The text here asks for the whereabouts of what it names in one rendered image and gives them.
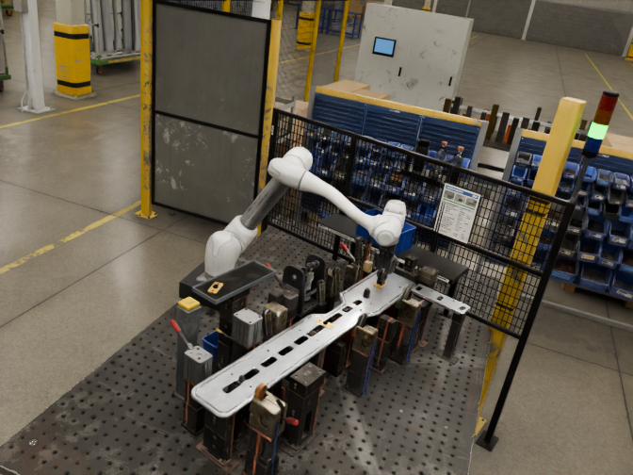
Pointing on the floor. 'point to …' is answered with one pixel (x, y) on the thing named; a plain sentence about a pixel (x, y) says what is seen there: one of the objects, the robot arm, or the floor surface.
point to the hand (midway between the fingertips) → (381, 277)
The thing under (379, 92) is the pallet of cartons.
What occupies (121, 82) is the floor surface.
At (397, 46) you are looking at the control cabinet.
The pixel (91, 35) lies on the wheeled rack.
